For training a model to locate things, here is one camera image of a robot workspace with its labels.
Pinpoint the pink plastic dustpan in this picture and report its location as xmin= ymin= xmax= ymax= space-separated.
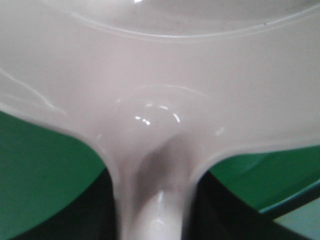
xmin=0 ymin=0 xmax=320 ymax=240

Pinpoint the green conveyor belt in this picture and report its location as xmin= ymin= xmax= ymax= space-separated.
xmin=0 ymin=113 xmax=320 ymax=240

